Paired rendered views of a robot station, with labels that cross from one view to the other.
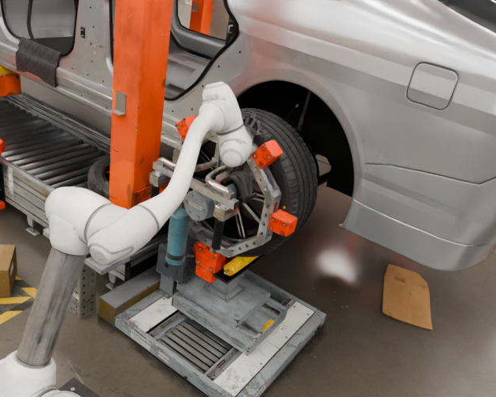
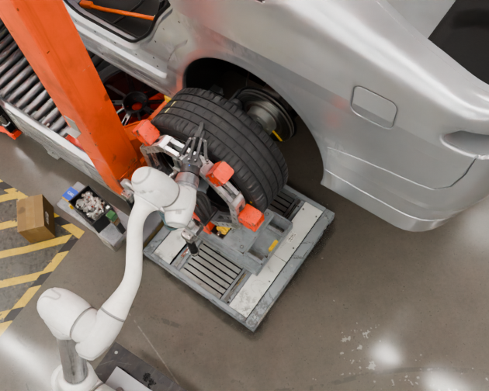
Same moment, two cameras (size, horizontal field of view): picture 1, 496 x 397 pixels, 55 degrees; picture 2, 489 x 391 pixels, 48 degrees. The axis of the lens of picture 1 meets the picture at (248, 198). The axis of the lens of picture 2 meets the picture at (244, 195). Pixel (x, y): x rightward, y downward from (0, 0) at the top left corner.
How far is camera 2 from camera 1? 142 cm
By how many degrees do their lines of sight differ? 36
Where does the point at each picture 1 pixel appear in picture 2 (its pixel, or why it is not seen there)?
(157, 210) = (119, 311)
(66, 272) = (71, 346)
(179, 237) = not seen: hidden behind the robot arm
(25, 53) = not seen: outside the picture
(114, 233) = (90, 346)
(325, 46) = (260, 45)
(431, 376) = (434, 263)
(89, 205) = (67, 320)
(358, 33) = (290, 43)
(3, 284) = (46, 233)
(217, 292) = not seen: hidden behind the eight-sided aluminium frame
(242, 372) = (253, 293)
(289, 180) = (247, 186)
